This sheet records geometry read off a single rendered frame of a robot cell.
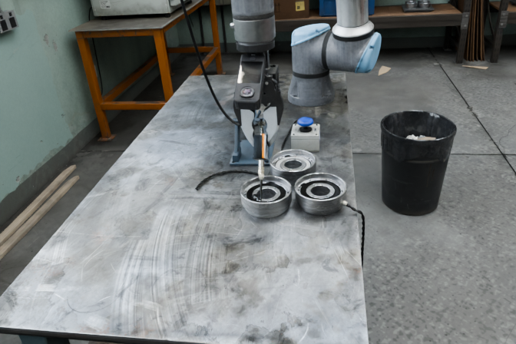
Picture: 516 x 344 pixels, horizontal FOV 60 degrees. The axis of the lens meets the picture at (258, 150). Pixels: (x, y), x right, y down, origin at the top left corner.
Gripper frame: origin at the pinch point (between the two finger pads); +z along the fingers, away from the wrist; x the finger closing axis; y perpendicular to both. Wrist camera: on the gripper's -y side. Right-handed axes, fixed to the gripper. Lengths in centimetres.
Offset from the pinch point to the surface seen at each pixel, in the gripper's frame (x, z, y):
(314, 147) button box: -10.3, 12.2, 20.3
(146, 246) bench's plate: 20.7, 13.1, -17.0
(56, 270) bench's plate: 34.9, 13.0, -24.3
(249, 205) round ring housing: 2.0, 10.2, -7.6
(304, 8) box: 3, 40, 351
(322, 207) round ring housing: -12.2, 10.8, -7.1
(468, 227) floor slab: -79, 94, 95
